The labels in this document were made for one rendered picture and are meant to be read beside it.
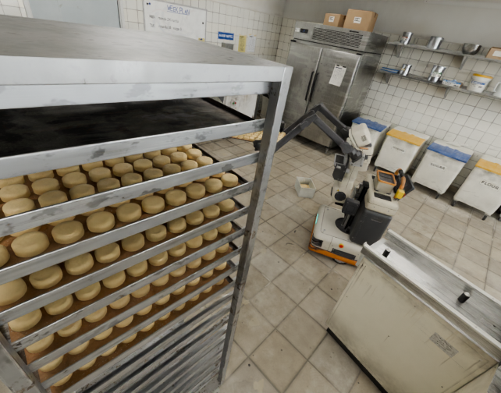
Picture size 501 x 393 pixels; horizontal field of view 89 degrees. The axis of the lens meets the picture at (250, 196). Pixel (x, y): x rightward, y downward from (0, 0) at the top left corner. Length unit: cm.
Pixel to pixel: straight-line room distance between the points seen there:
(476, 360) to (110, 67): 175
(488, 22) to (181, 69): 517
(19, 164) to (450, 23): 544
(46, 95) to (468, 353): 177
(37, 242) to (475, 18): 546
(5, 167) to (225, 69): 35
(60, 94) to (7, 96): 5
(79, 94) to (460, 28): 532
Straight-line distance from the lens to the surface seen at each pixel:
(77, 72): 40
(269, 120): 64
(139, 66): 42
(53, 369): 88
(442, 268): 189
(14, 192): 75
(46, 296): 63
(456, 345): 173
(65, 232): 59
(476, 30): 544
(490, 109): 540
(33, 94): 43
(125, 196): 53
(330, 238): 265
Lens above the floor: 188
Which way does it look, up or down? 34 degrees down
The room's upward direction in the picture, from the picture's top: 10 degrees clockwise
